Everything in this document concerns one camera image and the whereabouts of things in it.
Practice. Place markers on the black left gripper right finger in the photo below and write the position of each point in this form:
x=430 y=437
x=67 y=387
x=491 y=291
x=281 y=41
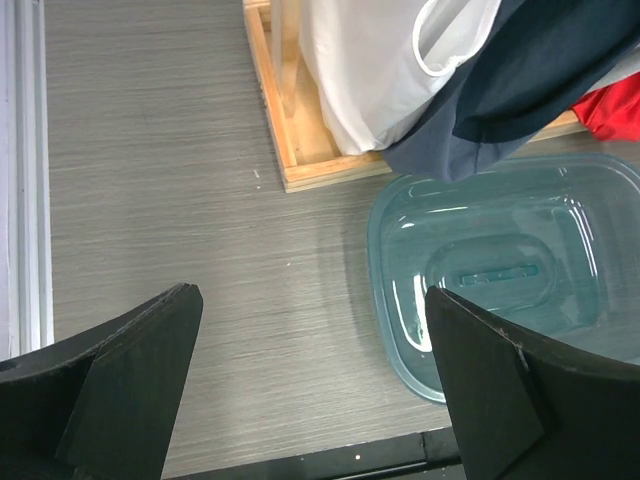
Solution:
x=526 y=406

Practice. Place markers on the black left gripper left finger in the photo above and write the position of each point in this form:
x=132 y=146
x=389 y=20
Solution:
x=101 y=404

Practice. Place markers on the navy blue tank top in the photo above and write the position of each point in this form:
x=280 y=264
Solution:
x=540 y=58

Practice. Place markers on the white tank top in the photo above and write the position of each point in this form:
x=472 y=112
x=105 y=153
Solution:
x=378 y=64

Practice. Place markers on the red tank top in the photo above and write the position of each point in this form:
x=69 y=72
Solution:
x=611 y=113

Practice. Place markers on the teal plastic bin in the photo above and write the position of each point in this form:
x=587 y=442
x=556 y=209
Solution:
x=550 y=243

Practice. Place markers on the wooden clothes rack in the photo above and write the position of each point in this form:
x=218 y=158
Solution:
x=307 y=154

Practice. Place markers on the aluminium frame post left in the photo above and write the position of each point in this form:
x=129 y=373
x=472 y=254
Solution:
x=27 y=321

